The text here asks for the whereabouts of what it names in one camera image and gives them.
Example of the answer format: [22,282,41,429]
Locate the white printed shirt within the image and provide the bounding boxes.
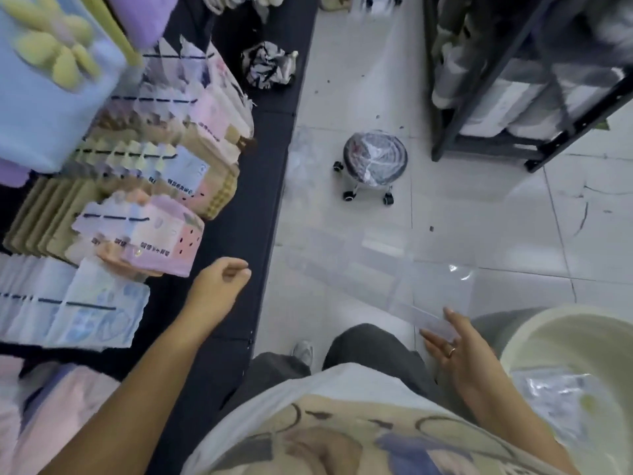
[181,362,551,475]

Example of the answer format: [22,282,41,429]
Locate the black trousers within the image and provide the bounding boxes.
[216,323,448,427]

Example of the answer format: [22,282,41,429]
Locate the row of beige packets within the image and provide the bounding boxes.
[74,137,242,222]

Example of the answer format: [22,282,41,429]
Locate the row of tan packets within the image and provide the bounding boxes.
[1,174,102,267]

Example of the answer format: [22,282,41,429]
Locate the row of white blue packets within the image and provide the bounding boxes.
[0,253,151,350]

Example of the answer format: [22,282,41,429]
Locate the black white striped tote bag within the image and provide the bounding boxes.
[241,41,299,90]

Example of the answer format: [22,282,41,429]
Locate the black metal rack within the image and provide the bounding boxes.
[421,0,633,174]

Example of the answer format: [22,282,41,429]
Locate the person's left hand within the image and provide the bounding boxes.
[185,257,252,325]

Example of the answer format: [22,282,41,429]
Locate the black rolling stool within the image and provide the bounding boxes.
[332,130,409,207]

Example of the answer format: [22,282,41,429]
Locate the person's left forearm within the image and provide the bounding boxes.
[37,311,220,475]

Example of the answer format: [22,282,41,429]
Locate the blue plush with yellow flower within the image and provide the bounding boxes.
[0,0,144,175]

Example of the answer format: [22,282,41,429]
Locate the person's right forearm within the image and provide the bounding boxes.
[454,369,580,475]

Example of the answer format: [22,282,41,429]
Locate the cream plastic bucket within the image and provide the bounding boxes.
[499,305,633,475]

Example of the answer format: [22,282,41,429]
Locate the purple towel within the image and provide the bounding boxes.
[105,0,180,51]

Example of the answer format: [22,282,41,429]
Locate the clear three-compartment plastic box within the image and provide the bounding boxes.
[279,224,478,344]

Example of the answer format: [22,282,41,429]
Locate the person's right hand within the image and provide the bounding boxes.
[419,307,501,391]

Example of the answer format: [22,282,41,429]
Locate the stack of white rolled packets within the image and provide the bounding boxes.
[431,0,633,143]

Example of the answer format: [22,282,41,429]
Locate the row of pink purple packets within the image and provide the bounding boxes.
[71,189,206,278]

